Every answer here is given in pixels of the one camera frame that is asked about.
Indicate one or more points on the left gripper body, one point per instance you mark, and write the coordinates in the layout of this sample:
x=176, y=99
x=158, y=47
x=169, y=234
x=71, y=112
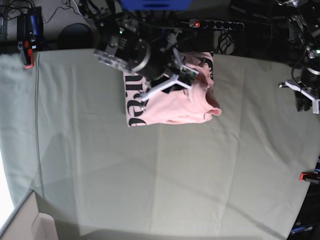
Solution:
x=315, y=100

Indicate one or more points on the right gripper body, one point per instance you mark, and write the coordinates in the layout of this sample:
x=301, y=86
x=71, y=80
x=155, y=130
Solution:
x=165, y=69

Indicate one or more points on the pink t-shirt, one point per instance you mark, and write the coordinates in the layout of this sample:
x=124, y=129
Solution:
x=184, y=106

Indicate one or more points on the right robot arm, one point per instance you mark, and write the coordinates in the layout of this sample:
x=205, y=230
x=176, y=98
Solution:
x=133, y=40

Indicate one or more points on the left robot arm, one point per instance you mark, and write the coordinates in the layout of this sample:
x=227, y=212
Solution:
x=304, y=17

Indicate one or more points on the black power strip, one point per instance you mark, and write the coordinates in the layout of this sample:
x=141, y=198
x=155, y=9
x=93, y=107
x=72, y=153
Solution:
x=216, y=25

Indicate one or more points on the red black clamp right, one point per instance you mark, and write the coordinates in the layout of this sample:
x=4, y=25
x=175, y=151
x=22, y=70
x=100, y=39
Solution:
x=312, y=177

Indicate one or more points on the red black clamp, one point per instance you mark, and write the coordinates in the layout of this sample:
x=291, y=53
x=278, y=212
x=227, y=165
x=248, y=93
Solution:
x=30, y=33
x=312, y=177

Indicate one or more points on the blue box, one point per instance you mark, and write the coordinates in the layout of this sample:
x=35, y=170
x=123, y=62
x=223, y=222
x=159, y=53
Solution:
x=155, y=5

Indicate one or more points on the black round stool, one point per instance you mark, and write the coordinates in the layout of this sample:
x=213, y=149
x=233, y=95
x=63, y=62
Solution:
x=75, y=36

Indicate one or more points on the green table cloth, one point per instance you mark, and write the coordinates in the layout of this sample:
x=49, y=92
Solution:
x=63, y=134

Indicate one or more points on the red black clamp left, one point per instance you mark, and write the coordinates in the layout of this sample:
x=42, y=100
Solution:
x=30, y=33

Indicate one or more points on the beige plastic bin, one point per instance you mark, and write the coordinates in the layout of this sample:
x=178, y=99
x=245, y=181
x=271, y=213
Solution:
x=26, y=222

